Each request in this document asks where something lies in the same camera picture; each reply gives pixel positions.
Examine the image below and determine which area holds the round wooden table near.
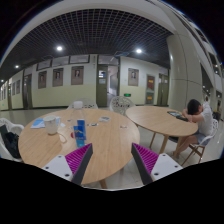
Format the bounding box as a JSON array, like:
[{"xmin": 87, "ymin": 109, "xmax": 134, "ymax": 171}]
[{"xmin": 18, "ymin": 109, "xmax": 140, "ymax": 189}]

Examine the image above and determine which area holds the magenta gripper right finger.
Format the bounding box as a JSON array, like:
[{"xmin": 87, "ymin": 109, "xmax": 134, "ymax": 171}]
[{"xmin": 131, "ymin": 143, "xmax": 182, "ymax": 185}]

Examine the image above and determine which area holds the framed portrait on wall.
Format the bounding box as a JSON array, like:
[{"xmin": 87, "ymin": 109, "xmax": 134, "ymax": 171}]
[
  {"xmin": 53, "ymin": 68, "xmax": 63, "ymax": 87},
  {"xmin": 38, "ymin": 71, "xmax": 47, "ymax": 89},
  {"xmin": 71, "ymin": 66, "xmax": 84, "ymax": 85}
]

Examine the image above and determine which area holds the round wooden table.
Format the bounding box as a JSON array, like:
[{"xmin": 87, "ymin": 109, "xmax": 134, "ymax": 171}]
[
  {"xmin": 18, "ymin": 109, "xmax": 140, "ymax": 189},
  {"xmin": 126, "ymin": 106, "xmax": 198, "ymax": 153}
]

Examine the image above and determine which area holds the red notice board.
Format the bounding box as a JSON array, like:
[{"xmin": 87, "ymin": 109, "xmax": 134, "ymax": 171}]
[{"xmin": 147, "ymin": 75, "xmax": 155, "ymax": 91}]

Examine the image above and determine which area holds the white chair behind bottle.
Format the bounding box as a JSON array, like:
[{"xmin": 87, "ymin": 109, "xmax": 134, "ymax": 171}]
[{"xmin": 67, "ymin": 98, "xmax": 98, "ymax": 109}]

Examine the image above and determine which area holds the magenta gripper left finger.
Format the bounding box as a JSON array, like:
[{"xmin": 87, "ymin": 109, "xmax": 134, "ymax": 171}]
[{"xmin": 43, "ymin": 144, "xmax": 93, "ymax": 185}]

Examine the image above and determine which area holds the blue paper booklet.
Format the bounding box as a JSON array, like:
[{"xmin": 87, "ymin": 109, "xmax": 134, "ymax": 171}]
[{"xmin": 31, "ymin": 117, "xmax": 60, "ymax": 129}]

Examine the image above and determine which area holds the small card on table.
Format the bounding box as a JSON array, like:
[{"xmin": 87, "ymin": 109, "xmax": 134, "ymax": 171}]
[{"xmin": 99, "ymin": 117, "xmax": 110, "ymax": 122}]

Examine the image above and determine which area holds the dark green door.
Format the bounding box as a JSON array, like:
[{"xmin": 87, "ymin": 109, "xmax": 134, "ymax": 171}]
[{"xmin": 96, "ymin": 65, "xmax": 108, "ymax": 107}]

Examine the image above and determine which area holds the white lattice chair far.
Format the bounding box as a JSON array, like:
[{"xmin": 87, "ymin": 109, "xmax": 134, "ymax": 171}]
[{"xmin": 109, "ymin": 96, "xmax": 135, "ymax": 115}]

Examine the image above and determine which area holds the black bag on chair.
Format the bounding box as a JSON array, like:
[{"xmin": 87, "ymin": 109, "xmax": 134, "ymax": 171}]
[{"xmin": 0, "ymin": 125, "xmax": 21, "ymax": 159}]

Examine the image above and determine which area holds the round wooden table far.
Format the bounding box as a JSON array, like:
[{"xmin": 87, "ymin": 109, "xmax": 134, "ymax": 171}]
[{"xmin": 126, "ymin": 106, "xmax": 198, "ymax": 153}]

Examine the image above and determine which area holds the clear water bottle blue label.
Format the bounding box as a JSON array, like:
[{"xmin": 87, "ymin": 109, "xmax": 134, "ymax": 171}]
[{"xmin": 71, "ymin": 101, "xmax": 86, "ymax": 148}]

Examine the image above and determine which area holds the framed portrait right wall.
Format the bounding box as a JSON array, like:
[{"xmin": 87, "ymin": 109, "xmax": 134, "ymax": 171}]
[{"xmin": 128, "ymin": 68, "xmax": 139, "ymax": 86}]

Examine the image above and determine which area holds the white mug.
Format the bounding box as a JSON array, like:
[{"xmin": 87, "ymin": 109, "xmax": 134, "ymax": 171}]
[{"xmin": 43, "ymin": 115, "xmax": 58, "ymax": 135}]

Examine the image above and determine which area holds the white chair at left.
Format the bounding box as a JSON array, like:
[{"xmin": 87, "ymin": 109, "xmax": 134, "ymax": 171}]
[{"xmin": 0, "ymin": 118, "xmax": 24, "ymax": 162}]

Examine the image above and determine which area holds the white chair with person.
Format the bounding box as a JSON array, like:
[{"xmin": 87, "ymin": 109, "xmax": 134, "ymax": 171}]
[{"xmin": 185, "ymin": 119, "xmax": 218, "ymax": 162}]

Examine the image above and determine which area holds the black tablet on table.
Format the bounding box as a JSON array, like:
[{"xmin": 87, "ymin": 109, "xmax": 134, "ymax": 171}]
[{"xmin": 167, "ymin": 111, "xmax": 182, "ymax": 117}]

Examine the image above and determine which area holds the person in white shirt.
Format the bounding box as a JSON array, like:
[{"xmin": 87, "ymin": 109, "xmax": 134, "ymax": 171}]
[{"xmin": 171, "ymin": 99, "xmax": 213, "ymax": 158}]

